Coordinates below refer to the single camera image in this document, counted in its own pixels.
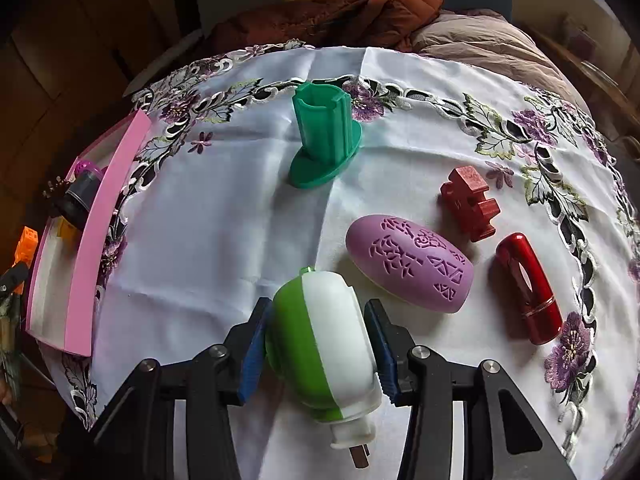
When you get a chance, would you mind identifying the purple oval patterned case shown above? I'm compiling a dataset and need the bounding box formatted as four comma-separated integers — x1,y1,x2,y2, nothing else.
346,214,475,316

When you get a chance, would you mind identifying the shiny red cylindrical case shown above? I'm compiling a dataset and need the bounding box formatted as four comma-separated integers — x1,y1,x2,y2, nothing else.
495,232,563,346

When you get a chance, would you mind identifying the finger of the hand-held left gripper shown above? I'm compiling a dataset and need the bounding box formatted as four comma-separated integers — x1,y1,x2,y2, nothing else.
0,262,30,311

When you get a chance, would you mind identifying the white embroidered floral tablecloth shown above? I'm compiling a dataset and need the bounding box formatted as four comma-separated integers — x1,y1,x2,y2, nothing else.
50,40,640,480

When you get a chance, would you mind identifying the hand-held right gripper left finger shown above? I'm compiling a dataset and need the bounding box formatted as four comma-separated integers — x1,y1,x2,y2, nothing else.
87,297,275,480

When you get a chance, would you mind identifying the wooden bedside shelf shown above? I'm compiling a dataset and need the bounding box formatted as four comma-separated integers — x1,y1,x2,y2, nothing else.
520,5,640,146

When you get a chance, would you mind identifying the orange linked cubes toy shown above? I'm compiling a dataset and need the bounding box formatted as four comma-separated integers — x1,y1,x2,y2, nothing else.
12,227,40,267

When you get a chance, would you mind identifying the rust brown quilted jacket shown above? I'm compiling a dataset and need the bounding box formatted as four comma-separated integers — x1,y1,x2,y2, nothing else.
210,0,443,53

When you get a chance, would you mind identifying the pink cardboard box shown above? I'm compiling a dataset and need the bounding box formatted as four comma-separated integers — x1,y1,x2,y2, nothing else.
25,110,153,358

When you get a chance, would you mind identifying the white green plug-in device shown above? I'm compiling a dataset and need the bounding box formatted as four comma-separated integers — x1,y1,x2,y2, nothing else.
265,267,383,466

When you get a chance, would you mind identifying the green plastic holder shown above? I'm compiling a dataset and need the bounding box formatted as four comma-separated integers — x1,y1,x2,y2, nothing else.
289,82,365,190

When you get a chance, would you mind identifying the small pink purple box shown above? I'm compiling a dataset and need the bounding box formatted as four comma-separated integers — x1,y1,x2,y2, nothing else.
560,15,596,56

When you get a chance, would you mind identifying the purple plastic toy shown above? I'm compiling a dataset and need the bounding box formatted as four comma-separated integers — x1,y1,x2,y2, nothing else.
75,157,108,176

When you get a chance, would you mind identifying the black spool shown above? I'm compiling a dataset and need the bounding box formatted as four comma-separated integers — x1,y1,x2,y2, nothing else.
55,170,103,228

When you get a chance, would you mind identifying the red puzzle-shaped block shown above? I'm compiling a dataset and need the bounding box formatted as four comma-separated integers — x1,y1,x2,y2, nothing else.
440,166,501,242

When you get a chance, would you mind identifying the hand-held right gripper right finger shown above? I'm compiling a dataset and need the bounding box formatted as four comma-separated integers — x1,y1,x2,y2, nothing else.
364,299,576,480

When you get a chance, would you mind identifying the pale pink duvet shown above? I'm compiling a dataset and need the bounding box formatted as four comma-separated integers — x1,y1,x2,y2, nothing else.
410,10,593,116

